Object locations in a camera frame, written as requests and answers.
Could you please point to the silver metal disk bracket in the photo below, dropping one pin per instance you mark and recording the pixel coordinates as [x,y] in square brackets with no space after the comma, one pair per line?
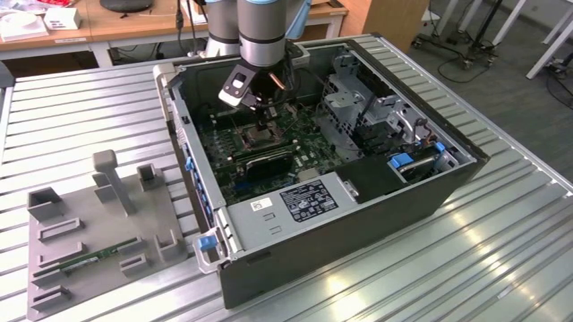
[395,110]

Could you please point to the CPU socket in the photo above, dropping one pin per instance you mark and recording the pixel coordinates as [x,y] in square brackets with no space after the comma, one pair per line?
[252,147]

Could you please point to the blue disk carrier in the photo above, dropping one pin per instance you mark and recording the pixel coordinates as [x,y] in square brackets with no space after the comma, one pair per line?
[400,161]

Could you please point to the blue case latch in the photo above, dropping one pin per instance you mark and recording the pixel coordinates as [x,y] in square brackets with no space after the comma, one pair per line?
[206,243]

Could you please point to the green motherboard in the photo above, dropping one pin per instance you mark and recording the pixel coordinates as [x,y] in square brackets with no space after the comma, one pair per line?
[313,137]

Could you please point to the small silver chipset heatsink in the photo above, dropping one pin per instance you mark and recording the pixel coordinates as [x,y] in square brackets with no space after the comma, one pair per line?
[309,174]

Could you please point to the white table frame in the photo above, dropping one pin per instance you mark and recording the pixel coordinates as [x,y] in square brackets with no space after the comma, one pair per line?
[510,20]

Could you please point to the white tray with plate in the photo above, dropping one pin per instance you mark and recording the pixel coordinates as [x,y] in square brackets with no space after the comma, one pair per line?
[22,30]

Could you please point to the square silver CPU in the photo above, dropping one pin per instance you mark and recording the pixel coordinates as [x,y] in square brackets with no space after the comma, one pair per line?
[256,137]

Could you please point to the white labelled box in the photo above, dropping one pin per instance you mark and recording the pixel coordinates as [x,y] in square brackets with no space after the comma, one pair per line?
[63,18]

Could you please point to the black RAM slot bank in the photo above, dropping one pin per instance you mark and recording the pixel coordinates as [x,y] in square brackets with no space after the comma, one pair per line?
[264,153]
[224,119]

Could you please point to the green RAM stick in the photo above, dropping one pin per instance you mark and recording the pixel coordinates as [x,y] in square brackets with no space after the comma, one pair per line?
[107,252]

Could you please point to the grey power supply unit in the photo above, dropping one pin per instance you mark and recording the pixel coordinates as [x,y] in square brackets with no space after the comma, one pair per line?
[260,231]

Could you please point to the red packet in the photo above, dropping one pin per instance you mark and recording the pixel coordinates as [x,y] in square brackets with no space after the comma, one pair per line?
[54,2]

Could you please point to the white table leg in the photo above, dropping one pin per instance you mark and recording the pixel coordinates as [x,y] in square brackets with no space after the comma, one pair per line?
[551,53]

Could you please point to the wooden cabinet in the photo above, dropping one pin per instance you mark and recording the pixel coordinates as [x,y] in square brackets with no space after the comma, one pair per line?
[389,23]

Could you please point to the black plastic shroud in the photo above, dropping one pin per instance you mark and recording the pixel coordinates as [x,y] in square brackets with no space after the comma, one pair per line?
[368,177]

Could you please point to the silver optical bay bracket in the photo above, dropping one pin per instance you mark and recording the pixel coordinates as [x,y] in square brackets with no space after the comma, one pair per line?
[345,65]

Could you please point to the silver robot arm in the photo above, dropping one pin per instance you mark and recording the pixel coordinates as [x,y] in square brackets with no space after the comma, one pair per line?
[262,40]

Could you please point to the black monitor base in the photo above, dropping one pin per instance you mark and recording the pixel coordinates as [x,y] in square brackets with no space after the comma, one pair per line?
[126,5]

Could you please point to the white sticker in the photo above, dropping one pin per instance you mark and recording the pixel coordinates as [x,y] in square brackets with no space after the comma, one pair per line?
[262,204]

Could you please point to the grey parts rack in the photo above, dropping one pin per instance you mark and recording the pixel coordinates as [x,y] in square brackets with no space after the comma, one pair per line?
[103,228]

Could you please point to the black open PC case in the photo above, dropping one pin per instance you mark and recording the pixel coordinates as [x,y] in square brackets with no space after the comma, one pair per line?
[313,268]

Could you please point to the black rating label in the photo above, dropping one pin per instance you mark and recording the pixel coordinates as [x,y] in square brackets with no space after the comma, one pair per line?
[309,201]

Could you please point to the black wheeled equipment stand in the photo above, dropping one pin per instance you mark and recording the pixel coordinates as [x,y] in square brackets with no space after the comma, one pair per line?
[485,23]

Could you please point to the silver perforated drive cage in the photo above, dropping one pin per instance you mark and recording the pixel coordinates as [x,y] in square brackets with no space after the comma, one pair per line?
[340,127]

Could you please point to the black disk bay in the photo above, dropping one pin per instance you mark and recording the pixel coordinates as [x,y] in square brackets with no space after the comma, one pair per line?
[376,137]

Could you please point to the long wooden desk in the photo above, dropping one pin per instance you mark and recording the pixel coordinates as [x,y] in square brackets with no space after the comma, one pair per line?
[134,23]

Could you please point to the white tape strip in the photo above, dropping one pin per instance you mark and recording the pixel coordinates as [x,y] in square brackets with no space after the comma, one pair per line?
[504,293]

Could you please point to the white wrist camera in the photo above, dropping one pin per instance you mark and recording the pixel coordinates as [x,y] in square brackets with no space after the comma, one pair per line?
[236,90]

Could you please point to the small blue plastic clip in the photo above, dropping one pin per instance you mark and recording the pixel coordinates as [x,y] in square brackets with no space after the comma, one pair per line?
[439,147]
[188,165]

